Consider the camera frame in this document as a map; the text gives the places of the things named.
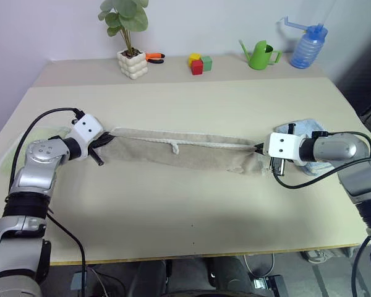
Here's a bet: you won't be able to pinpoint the light green towel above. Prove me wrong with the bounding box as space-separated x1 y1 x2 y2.
0 124 72 174

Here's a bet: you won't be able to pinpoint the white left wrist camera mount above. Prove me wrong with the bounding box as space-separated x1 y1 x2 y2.
70 113 104 159

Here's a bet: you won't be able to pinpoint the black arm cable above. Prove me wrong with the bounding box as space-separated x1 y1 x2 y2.
8 107 88 279
272 131 371 297

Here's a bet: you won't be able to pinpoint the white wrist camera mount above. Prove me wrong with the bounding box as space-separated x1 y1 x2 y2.
263 132 303 163
70 113 104 159

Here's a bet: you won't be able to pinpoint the thin white cable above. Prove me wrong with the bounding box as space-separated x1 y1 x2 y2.
243 252 276 280

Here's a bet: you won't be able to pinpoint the green leafy plant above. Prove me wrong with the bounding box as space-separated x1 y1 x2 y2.
98 0 150 58

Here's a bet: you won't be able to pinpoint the red block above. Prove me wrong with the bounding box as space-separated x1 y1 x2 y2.
190 59 205 76

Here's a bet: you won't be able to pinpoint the grey sneaker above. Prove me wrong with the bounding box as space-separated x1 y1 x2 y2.
301 248 331 264

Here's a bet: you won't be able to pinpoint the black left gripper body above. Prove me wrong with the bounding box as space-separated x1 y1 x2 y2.
87 139 105 166

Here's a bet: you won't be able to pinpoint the blue plastic spray bottle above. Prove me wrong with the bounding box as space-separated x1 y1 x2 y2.
276 15 330 70

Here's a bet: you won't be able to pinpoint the dark rounded shape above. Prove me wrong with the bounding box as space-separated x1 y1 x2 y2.
203 256 258 297

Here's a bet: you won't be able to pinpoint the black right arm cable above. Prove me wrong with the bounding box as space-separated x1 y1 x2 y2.
272 131 371 297

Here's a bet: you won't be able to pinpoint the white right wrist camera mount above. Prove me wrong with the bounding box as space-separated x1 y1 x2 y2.
263 132 303 163

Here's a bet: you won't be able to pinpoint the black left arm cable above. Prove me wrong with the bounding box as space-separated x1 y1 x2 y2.
8 107 88 279

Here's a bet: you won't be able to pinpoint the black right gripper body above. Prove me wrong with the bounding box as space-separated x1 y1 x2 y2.
258 142 288 178

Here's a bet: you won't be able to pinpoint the light blue towel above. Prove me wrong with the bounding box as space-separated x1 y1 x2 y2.
273 117 338 178

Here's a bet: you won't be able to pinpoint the green watering can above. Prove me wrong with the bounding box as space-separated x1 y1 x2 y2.
238 39 283 71

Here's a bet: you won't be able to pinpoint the dark furniture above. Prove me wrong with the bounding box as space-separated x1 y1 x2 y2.
335 29 371 127

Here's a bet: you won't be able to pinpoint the beige towel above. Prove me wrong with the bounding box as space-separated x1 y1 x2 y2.
103 126 271 178

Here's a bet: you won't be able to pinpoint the white bubbled plant pot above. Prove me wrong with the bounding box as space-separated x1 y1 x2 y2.
116 48 149 80

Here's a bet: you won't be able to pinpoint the black box with metal clip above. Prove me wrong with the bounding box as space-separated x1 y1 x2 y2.
249 273 288 297

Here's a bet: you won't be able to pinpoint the orange black pliers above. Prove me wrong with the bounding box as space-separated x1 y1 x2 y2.
145 52 166 65

